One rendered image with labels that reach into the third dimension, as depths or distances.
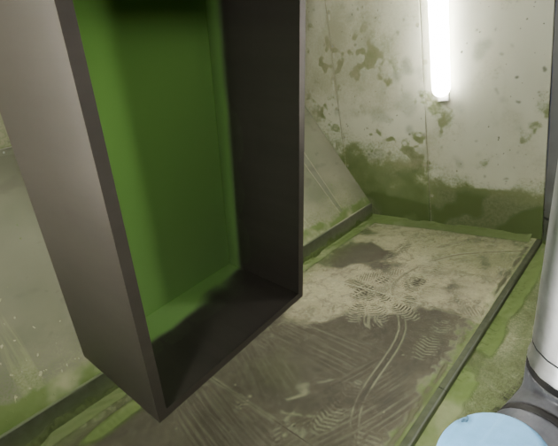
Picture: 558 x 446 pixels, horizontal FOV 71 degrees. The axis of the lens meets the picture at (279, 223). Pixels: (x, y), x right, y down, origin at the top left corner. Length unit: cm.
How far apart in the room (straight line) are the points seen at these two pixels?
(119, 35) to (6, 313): 122
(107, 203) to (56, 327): 123
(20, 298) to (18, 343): 18
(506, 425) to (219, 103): 113
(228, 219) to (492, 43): 172
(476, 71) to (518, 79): 22
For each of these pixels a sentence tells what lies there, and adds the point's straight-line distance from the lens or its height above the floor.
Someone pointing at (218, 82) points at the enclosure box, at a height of 119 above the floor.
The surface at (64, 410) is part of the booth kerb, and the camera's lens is 189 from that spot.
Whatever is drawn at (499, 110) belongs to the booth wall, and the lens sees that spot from 253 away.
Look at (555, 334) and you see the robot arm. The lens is 43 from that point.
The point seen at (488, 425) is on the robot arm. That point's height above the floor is 85.
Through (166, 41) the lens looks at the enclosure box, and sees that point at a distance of 121.
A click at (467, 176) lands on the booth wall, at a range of 267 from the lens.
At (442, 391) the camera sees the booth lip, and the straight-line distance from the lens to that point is 160.
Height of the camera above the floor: 116
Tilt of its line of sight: 20 degrees down
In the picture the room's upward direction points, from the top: 11 degrees counter-clockwise
